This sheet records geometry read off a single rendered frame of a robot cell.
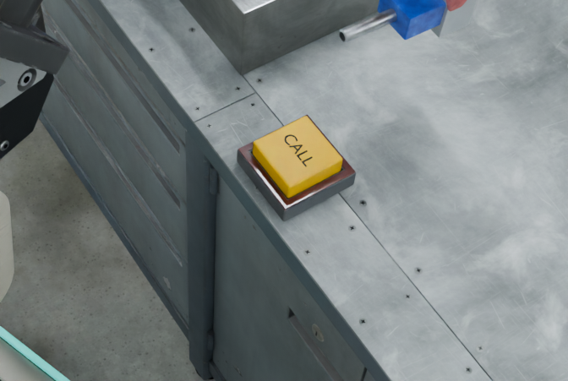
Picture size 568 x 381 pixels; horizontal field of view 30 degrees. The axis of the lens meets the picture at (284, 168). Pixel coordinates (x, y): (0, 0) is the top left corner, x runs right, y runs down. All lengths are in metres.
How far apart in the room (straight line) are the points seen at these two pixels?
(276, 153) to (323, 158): 0.04
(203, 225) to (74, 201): 0.64
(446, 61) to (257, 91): 0.20
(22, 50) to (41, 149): 1.44
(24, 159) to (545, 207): 1.20
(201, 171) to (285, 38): 0.24
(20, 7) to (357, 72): 0.54
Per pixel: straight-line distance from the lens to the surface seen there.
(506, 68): 1.11
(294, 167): 0.95
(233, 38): 1.03
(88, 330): 1.81
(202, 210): 1.30
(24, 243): 1.90
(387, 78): 1.07
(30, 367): 1.49
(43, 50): 0.59
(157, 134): 1.37
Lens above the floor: 1.61
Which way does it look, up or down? 55 degrees down
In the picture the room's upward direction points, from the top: 6 degrees clockwise
